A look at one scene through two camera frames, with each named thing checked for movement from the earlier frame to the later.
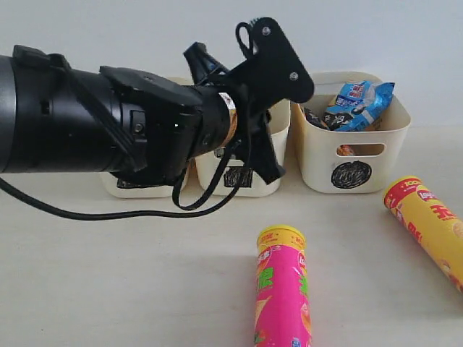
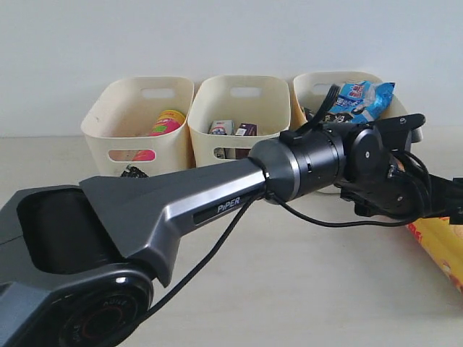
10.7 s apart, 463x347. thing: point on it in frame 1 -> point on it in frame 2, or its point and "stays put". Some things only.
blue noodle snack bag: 357,105 stays put
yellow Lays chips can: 432,222 stays put
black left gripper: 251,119 -> 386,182
